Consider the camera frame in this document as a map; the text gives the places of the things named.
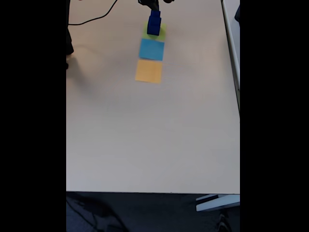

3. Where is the large blue cube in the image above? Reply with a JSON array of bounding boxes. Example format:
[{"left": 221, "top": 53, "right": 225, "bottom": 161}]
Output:
[{"left": 147, "top": 19, "right": 162, "bottom": 36}]

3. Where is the green paper square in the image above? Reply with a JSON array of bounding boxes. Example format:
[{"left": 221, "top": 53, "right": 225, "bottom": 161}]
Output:
[{"left": 142, "top": 21, "right": 167, "bottom": 41}]

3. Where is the light blue paper square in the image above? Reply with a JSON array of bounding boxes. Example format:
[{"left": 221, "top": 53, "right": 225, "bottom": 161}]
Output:
[{"left": 139, "top": 38, "right": 166, "bottom": 61}]

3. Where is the orange paper square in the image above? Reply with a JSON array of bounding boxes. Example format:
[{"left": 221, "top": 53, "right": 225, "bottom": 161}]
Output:
[{"left": 135, "top": 59, "right": 163, "bottom": 85}]

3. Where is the white adjacent table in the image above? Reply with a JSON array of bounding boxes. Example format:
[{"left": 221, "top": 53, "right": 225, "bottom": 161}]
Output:
[{"left": 221, "top": 0, "right": 240, "bottom": 112}]

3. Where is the white table foot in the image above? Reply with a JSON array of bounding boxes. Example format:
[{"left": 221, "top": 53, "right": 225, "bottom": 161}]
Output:
[{"left": 195, "top": 194, "right": 240, "bottom": 212}]

